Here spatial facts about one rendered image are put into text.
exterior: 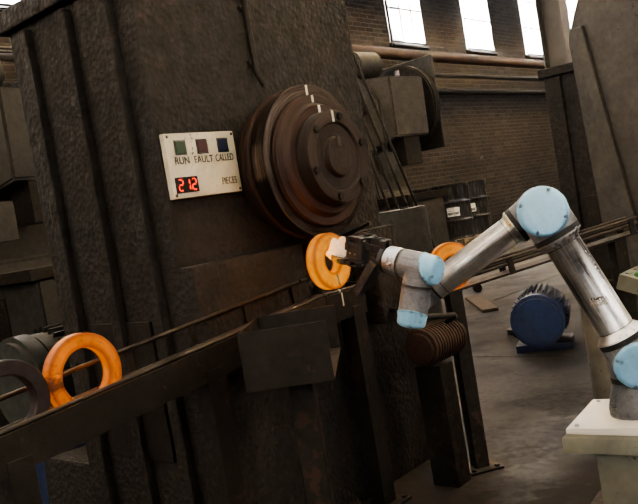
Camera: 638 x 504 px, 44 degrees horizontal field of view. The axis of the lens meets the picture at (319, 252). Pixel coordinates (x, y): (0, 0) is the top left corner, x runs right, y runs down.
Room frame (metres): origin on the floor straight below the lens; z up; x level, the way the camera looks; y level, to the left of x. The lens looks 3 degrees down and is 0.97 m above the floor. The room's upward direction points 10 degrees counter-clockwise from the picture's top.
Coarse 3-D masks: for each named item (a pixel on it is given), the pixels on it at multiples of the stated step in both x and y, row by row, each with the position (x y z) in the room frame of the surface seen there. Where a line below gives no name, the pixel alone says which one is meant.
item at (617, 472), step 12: (600, 456) 1.97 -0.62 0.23; (612, 456) 1.95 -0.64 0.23; (624, 456) 1.93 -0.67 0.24; (636, 456) 1.92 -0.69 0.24; (600, 468) 1.97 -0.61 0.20; (612, 468) 1.95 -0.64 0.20; (624, 468) 1.93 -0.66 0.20; (636, 468) 1.92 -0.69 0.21; (600, 480) 1.97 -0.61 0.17; (612, 480) 1.95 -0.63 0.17; (624, 480) 1.94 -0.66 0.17; (636, 480) 1.92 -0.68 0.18; (600, 492) 2.26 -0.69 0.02; (612, 492) 1.96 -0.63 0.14; (624, 492) 1.94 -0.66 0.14; (636, 492) 1.92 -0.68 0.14
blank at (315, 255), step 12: (312, 240) 2.15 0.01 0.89; (324, 240) 2.16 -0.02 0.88; (312, 252) 2.12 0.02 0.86; (324, 252) 2.15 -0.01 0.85; (312, 264) 2.12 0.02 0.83; (324, 264) 2.14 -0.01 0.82; (336, 264) 2.20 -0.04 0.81; (312, 276) 2.13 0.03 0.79; (324, 276) 2.13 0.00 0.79; (336, 276) 2.17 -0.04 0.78; (348, 276) 2.21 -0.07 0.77; (324, 288) 2.16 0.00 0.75; (336, 288) 2.16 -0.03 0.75
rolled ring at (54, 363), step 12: (72, 336) 1.75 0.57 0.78; (84, 336) 1.77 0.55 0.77; (96, 336) 1.79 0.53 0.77; (60, 348) 1.72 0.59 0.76; (72, 348) 1.74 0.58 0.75; (96, 348) 1.79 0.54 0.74; (108, 348) 1.81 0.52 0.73; (48, 360) 1.71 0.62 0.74; (60, 360) 1.72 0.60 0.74; (108, 360) 1.81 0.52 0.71; (48, 372) 1.70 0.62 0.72; (60, 372) 1.72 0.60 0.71; (108, 372) 1.81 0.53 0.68; (120, 372) 1.83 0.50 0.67; (48, 384) 1.70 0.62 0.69; (60, 384) 1.71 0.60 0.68; (108, 384) 1.80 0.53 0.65; (60, 396) 1.71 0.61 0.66
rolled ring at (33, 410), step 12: (0, 360) 1.63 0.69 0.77; (12, 360) 1.64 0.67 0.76; (0, 372) 1.62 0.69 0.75; (12, 372) 1.64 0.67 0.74; (24, 372) 1.66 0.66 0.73; (36, 372) 1.68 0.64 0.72; (24, 384) 1.68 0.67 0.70; (36, 384) 1.67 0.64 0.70; (36, 396) 1.67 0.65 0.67; (48, 396) 1.69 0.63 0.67; (36, 408) 1.67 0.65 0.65; (48, 408) 1.69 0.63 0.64
